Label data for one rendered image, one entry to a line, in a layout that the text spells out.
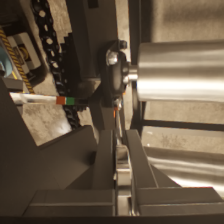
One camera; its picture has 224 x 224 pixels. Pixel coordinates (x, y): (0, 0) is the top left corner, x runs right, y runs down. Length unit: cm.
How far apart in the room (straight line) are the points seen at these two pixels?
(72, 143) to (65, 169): 3
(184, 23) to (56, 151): 111
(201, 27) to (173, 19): 18
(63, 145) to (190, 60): 23
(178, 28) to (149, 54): 91
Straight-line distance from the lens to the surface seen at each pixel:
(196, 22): 120
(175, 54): 29
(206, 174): 49
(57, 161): 19
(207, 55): 30
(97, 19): 30
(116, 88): 31
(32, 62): 143
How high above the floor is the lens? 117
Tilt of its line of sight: 52 degrees down
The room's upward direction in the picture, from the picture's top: 157 degrees counter-clockwise
